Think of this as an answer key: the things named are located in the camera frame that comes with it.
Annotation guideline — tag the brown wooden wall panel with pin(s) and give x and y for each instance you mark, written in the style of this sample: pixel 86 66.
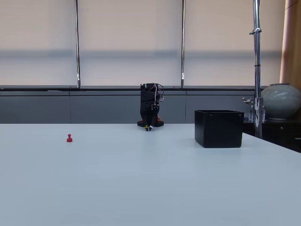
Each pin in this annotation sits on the brown wooden wall panel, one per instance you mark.
pixel 291 47

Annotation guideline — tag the grey round ceramic vase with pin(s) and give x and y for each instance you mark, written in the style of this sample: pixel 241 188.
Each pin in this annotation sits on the grey round ceramic vase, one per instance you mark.
pixel 282 101

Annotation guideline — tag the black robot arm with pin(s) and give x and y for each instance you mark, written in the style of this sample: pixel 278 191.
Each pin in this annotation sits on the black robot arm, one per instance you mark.
pixel 148 96

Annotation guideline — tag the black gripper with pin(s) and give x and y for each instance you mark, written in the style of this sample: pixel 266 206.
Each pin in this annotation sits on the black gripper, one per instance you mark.
pixel 147 110

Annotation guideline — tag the small red round object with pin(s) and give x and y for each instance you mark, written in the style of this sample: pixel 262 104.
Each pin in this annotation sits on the small red round object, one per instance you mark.
pixel 69 139

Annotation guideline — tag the black open box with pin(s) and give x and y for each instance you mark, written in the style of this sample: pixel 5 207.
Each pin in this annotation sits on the black open box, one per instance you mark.
pixel 218 129

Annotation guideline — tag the dark sideboard cabinet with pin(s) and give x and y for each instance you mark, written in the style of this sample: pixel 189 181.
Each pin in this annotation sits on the dark sideboard cabinet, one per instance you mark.
pixel 282 134

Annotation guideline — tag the clear water bottle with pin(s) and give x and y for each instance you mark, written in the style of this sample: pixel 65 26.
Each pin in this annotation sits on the clear water bottle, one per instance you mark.
pixel 263 114
pixel 251 114

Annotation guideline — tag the grey low cabinet row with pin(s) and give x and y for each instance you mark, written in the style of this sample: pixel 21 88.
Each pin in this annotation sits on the grey low cabinet row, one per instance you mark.
pixel 94 108

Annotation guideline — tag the black base orange clamps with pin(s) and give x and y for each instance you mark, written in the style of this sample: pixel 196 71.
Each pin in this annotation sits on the black base orange clamps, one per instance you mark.
pixel 158 123

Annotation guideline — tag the chrome stand pole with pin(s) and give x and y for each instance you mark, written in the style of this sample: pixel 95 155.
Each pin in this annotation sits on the chrome stand pole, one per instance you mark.
pixel 257 70

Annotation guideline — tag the metal window mullion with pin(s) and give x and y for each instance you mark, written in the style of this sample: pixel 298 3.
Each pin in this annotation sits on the metal window mullion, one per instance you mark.
pixel 77 47
pixel 183 47

